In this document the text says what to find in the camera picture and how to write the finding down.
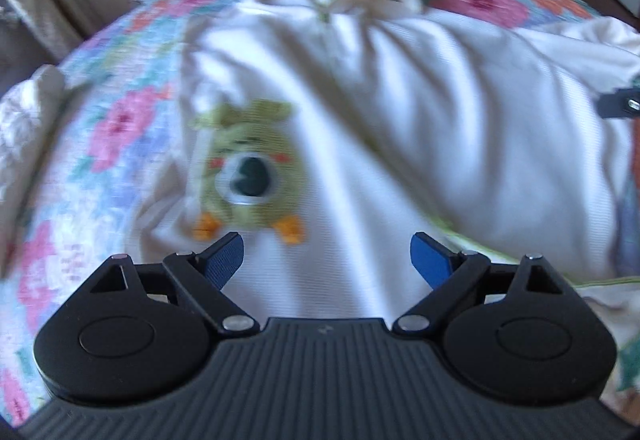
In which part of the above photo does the floral patchwork quilt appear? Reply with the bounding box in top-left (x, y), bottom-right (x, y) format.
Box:
top-left (0, 0), bottom-right (640, 427)

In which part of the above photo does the white crumpled cloth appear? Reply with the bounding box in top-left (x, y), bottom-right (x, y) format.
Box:
top-left (0, 64), bottom-right (69, 267)

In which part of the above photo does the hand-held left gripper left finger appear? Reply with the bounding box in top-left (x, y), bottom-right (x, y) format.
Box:
top-left (90, 232), bottom-right (261, 336)

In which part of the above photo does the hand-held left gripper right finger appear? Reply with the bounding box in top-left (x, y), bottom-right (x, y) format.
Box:
top-left (392, 232), bottom-right (564, 335)

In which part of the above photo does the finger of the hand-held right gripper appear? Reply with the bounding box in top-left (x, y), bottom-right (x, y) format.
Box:
top-left (598, 86), bottom-right (640, 119)

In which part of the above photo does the cream shirt with bird print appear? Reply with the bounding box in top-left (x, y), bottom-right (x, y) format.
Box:
top-left (127, 0), bottom-right (640, 321)

